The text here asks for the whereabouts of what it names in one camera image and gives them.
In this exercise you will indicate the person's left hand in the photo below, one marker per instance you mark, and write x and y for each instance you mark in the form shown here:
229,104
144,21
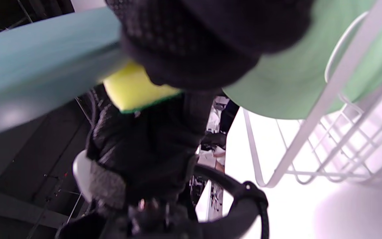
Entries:
144,142

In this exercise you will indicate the person's right hand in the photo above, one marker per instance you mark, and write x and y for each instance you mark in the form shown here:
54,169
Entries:
211,36

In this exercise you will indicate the yellow green sponge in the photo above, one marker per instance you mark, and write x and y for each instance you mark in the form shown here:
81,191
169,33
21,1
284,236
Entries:
131,89

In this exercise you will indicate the light green plate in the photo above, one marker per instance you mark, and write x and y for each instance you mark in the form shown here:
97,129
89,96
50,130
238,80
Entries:
293,73

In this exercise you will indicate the teal plate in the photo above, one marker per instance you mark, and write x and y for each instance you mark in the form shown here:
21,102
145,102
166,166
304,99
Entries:
38,73

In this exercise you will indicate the black white left controller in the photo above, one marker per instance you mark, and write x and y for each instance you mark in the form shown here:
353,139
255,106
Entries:
80,172

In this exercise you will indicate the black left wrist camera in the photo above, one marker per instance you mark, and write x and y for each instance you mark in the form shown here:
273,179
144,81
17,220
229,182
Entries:
217,219

